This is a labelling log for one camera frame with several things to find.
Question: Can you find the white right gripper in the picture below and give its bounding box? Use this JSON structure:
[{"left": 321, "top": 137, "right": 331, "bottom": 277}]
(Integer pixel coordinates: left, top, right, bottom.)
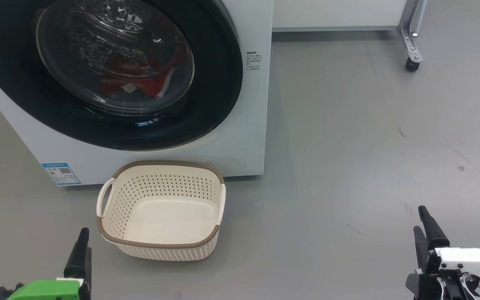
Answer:
[{"left": 405, "top": 205, "right": 480, "bottom": 300}]

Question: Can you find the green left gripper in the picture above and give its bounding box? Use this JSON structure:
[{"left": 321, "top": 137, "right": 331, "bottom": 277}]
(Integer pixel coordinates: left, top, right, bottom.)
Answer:
[{"left": 7, "top": 227, "right": 93, "bottom": 300}]

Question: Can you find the red and white garment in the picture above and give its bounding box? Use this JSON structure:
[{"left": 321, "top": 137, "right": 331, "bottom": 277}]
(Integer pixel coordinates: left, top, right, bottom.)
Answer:
[{"left": 100, "top": 52, "right": 182, "bottom": 100}]

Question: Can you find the black round glass washer door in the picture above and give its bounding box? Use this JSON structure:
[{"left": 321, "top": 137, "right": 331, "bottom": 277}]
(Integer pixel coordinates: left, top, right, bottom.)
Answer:
[{"left": 0, "top": 0, "right": 244, "bottom": 151}]

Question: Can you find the cream perforated laundry basket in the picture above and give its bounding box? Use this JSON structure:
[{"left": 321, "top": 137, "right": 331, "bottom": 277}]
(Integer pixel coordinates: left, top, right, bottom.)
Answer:
[{"left": 96, "top": 160, "right": 226, "bottom": 262}]

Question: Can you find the white front-load washing machine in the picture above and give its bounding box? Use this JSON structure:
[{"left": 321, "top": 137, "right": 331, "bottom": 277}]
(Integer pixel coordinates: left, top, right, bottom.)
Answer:
[{"left": 0, "top": 0, "right": 274, "bottom": 187}]

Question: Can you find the blue energy label sticker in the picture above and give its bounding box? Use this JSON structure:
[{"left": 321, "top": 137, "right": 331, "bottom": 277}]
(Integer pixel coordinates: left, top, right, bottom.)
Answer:
[{"left": 42, "top": 162, "right": 81, "bottom": 186}]

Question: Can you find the metal frame leg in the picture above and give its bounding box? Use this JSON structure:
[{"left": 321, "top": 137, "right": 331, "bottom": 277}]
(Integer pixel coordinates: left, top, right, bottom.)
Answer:
[{"left": 397, "top": 0, "right": 428, "bottom": 63}]

